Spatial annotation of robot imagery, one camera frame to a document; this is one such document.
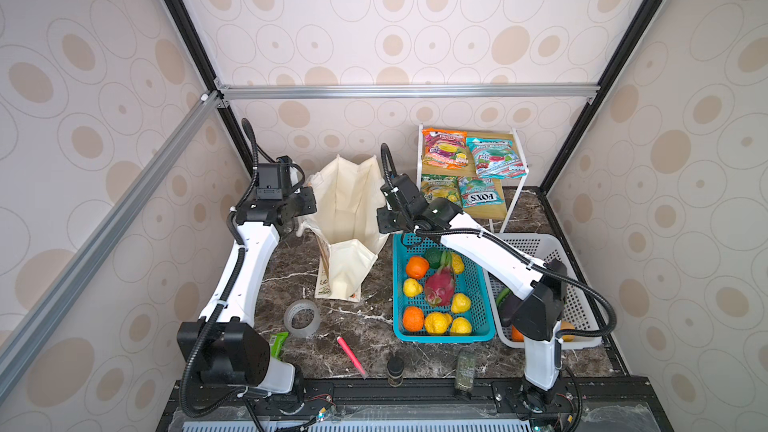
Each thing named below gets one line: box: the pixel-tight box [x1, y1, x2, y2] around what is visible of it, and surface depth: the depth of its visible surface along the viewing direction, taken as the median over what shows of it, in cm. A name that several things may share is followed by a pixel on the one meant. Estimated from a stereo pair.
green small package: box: [271, 332, 289, 360], surface depth 83 cm
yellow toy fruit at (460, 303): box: [451, 293, 471, 314], surface depth 87 cm
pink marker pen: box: [336, 336, 367, 376], surface depth 81 cm
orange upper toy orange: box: [406, 255, 430, 280], surface depth 93 cm
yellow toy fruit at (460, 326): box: [450, 317, 472, 335], surface depth 83 cm
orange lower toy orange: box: [403, 306, 425, 333], surface depth 83 cm
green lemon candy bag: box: [421, 174, 463, 206], surface depth 96 cm
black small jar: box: [387, 356, 404, 388], surface depth 72 cm
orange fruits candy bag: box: [422, 128, 469, 170], surface depth 81 cm
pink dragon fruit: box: [424, 265, 456, 306], surface depth 87 cm
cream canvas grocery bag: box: [297, 155, 392, 302], surface depth 85 cm
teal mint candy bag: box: [466, 137, 527, 180], surface depth 79 cm
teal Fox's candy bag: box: [458, 176, 505, 209], surface depth 96 cm
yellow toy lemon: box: [403, 278, 423, 297], surface depth 91 cm
